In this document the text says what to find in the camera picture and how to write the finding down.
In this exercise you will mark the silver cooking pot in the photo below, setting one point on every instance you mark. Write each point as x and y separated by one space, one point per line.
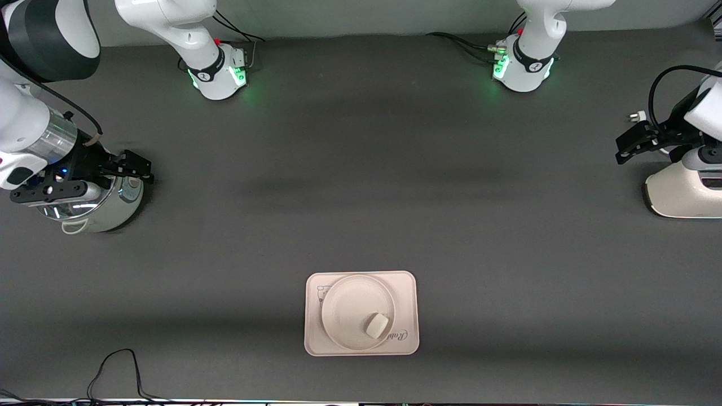
121 208

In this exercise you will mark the small white bun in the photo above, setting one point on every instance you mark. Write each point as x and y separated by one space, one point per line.
377 326

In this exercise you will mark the white power plug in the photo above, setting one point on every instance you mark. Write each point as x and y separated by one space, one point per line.
637 117

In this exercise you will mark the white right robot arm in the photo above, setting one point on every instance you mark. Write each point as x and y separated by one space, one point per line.
22 113

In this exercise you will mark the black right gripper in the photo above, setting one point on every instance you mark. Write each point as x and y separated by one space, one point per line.
90 158

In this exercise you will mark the white two-slot toaster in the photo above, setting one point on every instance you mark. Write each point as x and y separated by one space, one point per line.
677 197

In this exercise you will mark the cream rectangular tray rabbit print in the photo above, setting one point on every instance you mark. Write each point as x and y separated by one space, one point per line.
409 299

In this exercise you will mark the glass pot lid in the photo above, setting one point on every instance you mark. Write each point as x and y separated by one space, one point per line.
62 211

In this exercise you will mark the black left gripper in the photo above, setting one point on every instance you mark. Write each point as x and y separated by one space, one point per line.
680 122

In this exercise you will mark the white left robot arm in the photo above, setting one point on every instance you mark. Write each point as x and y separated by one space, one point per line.
530 67

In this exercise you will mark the cream round plate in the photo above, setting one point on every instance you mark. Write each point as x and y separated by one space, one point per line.
350 310

